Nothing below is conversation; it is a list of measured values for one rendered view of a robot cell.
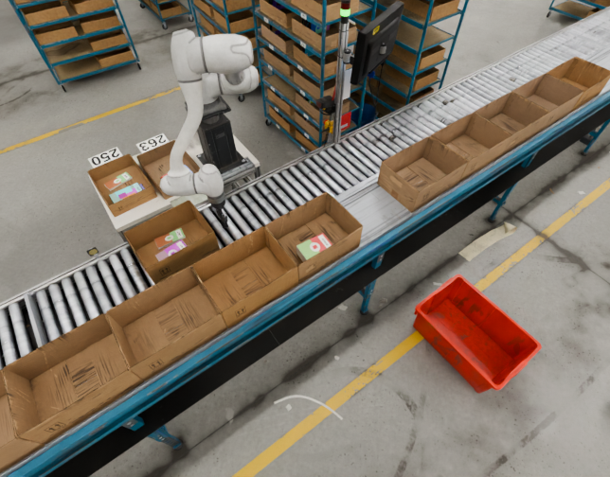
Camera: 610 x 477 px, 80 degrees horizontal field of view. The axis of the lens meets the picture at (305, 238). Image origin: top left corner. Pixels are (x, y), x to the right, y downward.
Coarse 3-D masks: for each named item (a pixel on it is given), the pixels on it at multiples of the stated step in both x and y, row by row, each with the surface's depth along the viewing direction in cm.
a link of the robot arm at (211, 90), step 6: (204, 78) 198; (210, 78) 199; (216, 78) 200; (204, 84) 201; (210, 84) 201; (216, 84) 202; (204, 90) 203; (210, 90) 204; (216, 90) 205; (204, 96) 206; (210, 96) 207; (216, 96) 209; (204, 102) 210; (210, 102) 211
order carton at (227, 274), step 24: (240, 240) 175; (264, 240) 188; (192, 264) 166; (216, 264) 176; (240, 264) 185; (264, 264) 185; (288, 264) 176; (216, 288) 177; (240, 288) 176; (264, 288) 160; (288, 288) 174; (240, 312) 161
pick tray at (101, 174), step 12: (96, 168) 235; (108, 168) 240; (120, 168) 246; (132, 168) 247; (96, 180) 240; (108, 180) 240; (132, 180) 240; (144, 180) 240; (108, 192) 234; (144, 192) 224; (108, 204) 227; (120, 204) 219; (132, 204) 224
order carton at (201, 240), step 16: (176, 208) 206; (192, 208) 210; (144, 224) 199; (160, 224) 206; (176, 224) 214; (192, 224) 217; (208, 224) 196; (128, 240) 193; (144, 240) 206; (192, 240) 210; (208, 240) 196; (144, 256) 204; (176, 256) 188; (192, 256) 196; (160, 272) 188; (176, 272) 196
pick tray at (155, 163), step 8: (168, 144) 249; (144, 152) 243; (152, 152) 246; (160, 152) 250; (168, 152) 254; (144, 160) 246; (152, 160) 250; (160, 160) 251; (168, 160) 251; (184, 160) 251; (192, 160) 238; (144, 168) 237; (152, 168) 246; (160, 168) 246; (168, 168) 246; (192, 168) 246; (152, 176) 242; (160, 176) 242; (160, 192) 231
